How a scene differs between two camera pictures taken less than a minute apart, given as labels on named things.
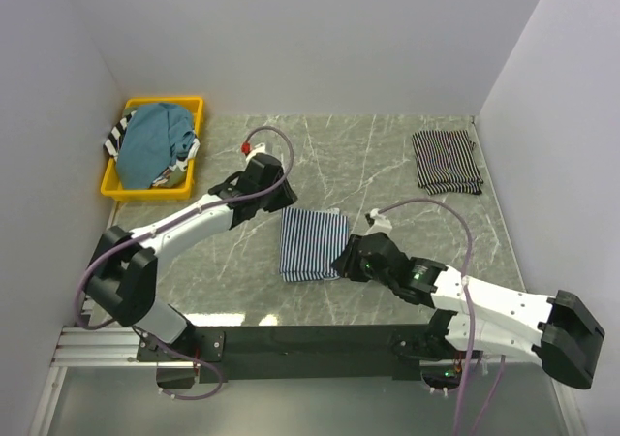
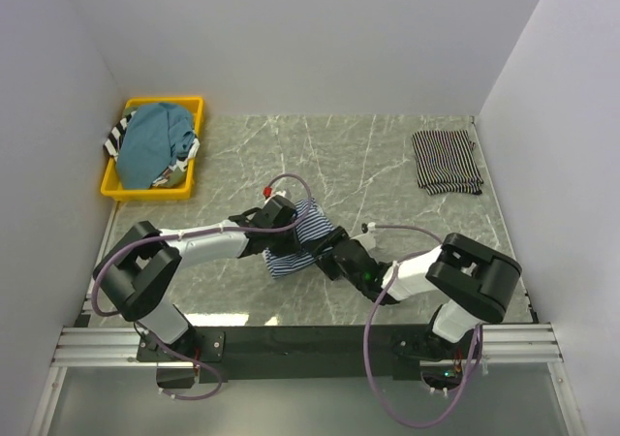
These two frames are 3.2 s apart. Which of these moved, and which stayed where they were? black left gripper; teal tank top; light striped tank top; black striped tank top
Moved: black left gripper
Stayed: black striped tank top; teal tank top; light striped tank top
